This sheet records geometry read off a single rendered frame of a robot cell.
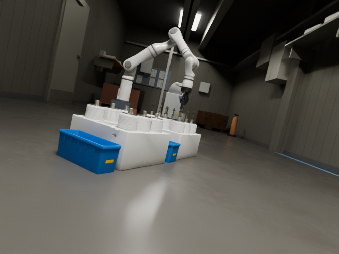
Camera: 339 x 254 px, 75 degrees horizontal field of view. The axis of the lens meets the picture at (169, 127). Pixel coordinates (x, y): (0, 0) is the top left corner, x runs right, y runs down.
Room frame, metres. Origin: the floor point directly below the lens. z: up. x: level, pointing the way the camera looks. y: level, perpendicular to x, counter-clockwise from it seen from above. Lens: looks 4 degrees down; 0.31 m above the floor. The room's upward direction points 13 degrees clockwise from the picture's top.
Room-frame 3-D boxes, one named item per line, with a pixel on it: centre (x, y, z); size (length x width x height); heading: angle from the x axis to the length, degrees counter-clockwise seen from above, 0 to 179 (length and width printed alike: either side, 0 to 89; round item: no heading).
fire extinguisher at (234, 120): (6.56, -1.83, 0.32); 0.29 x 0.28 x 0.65; 2
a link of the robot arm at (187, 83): (1.57, -0.04, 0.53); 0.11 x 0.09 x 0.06; 64
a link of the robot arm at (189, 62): (1.56, -0.05, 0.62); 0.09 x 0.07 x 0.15; 135
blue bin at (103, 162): (0.97, 0.34, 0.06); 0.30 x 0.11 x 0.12; 60
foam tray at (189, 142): (1.73, -0.01, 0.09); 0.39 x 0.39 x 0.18; 63
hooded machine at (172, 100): (8.37, 0.03, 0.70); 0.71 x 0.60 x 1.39; 92
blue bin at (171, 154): (1.45, 0.06, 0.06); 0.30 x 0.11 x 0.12; 61
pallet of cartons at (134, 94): (6.82, 1.64, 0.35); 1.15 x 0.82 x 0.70; 92
